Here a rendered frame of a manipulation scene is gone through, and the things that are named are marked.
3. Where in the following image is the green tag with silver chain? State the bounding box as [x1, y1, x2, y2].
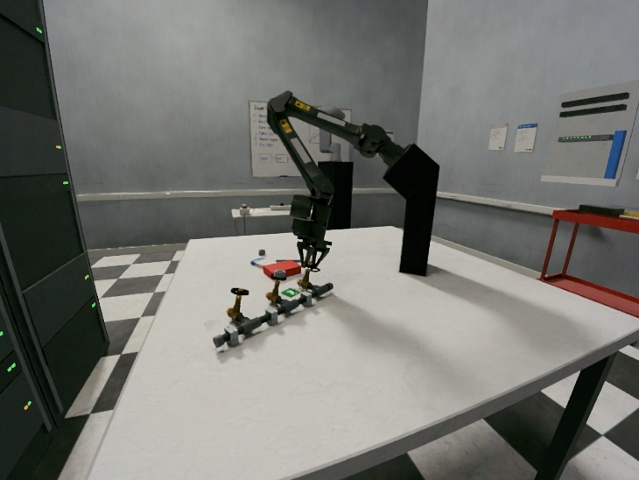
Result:
[281, 277, 304, 298]

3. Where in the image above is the red block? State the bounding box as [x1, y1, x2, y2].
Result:
[263, 260, 301, 279]

